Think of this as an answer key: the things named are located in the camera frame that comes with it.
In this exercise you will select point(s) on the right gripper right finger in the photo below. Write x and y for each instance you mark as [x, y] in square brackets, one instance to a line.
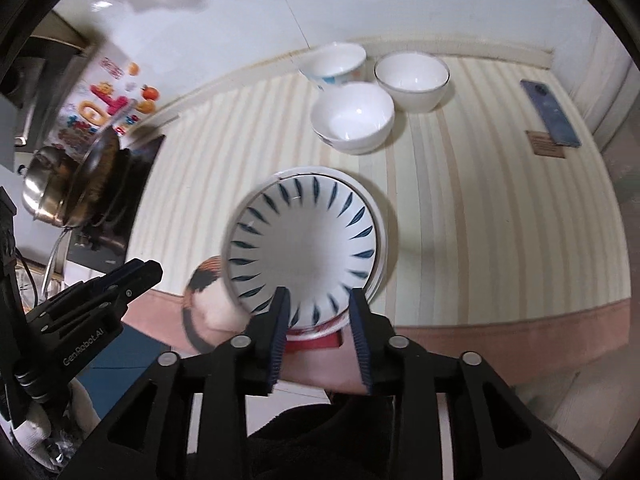
[371, 333]

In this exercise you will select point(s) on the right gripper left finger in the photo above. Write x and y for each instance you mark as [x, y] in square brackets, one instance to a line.
[267, 332]

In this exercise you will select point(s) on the blue leaf pattern plate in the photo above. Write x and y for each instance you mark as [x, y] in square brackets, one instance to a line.
[305, 244]

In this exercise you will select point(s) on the white floral plate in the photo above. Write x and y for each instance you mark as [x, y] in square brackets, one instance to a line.
[377, 239]

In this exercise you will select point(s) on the red floral white bowl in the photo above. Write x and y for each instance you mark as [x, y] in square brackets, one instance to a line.
[355, 119]

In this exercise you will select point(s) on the gold rim white bowl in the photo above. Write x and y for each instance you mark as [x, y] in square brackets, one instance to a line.
[416, 81]

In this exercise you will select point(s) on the blue floral white bowl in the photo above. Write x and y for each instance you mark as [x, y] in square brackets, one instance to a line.
[334, 65]

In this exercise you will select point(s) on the white gloved hand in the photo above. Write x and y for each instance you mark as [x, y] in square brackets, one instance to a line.
[52, 441]

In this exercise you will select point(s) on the steel pot with lid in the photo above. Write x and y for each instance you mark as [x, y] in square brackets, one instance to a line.
[47, 183]

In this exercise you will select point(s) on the striped cat tablecloth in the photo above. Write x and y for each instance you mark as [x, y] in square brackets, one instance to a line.
[501, 241]

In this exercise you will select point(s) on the black frying pan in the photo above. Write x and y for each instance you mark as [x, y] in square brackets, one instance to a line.
[90, 178]

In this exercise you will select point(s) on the black induction cooktop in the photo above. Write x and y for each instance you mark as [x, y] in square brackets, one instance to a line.
[102, 243]

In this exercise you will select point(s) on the blue smartphone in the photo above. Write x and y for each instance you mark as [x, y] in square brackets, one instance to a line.
[551, 113]

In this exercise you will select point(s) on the colourful wall stickers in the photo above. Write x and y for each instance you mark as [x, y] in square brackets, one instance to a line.
[113, 89]

